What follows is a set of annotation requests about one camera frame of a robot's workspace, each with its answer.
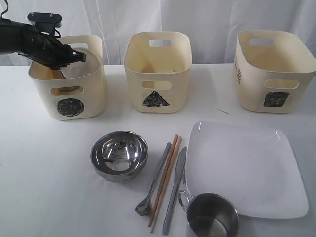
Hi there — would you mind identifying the translucent white bowl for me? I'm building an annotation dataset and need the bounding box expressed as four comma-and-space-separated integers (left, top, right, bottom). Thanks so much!
61, 47, 101, 79

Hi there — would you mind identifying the cream bin with square mark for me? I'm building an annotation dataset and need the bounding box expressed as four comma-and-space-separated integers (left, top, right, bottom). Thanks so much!
233, 30, 316, 114

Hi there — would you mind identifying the steel spoon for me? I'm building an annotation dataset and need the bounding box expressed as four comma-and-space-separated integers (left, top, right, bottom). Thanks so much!
135, 142, 171, 216

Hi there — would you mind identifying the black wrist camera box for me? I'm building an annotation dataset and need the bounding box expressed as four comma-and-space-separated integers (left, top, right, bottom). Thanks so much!
27, 12, 62, 36

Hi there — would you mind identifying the steel bowl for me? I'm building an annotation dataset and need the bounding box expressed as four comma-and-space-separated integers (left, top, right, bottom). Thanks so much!
90, 130, 149, 182

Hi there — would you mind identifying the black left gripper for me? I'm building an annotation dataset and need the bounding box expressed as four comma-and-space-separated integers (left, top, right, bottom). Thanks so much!
18, 24, 86, 70

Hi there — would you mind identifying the white backdrop curtain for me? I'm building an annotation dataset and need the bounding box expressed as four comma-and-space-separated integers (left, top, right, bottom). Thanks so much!
0, 0, 316, 65

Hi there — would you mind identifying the cream bin with circle mark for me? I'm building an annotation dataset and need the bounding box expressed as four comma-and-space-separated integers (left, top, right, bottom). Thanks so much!
29, 35, 106, 120

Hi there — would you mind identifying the white square plate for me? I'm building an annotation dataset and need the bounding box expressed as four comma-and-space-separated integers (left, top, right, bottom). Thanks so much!
185, 121, 309, 219

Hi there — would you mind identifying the steel cup without visible handle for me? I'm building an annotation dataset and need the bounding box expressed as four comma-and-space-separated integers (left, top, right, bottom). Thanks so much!
58, 86, 83, 94

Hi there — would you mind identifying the steel cup with wire handle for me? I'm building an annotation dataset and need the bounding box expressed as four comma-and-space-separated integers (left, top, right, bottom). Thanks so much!
178, 190, 240, 237

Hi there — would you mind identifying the cream bin with triangle mark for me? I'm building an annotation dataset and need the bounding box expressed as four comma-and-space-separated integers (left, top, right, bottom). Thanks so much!
124, 31, 192, 113

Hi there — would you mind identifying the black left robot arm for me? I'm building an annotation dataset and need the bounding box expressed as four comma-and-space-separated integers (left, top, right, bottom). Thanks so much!
0, 19, 86, 70

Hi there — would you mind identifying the steel table knife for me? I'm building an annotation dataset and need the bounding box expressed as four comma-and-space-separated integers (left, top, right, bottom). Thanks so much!
162, 146, 187, 236

